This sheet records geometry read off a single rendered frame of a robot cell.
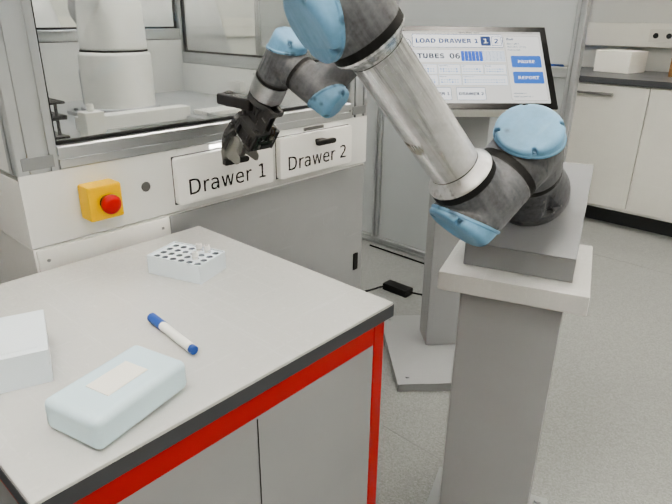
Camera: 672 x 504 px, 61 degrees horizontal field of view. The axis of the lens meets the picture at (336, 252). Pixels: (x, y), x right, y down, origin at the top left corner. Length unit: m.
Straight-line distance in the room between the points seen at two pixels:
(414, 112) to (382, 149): 2.34
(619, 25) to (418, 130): 3.80
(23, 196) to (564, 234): 1.03
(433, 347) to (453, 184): 1.41
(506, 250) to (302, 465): 0.56
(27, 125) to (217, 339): 0.55
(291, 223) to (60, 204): 0.66
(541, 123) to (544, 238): 0.25
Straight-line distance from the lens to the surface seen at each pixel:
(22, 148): 1.22
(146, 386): 0.76
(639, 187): 3.96
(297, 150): 1.58
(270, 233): 1.60
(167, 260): 1.13
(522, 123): 1.04
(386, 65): 0.84
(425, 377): 2.13
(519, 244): 1.17
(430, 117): 0.88
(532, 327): 1.22
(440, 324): 2.27
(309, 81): 1.18
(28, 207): 1.24
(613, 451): 2.05
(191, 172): 1.37
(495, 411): 1.34
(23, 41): 1.21
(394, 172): 3.18
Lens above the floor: 1.23
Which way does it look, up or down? 22 degrees down
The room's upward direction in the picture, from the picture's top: 1 degrees clockwise
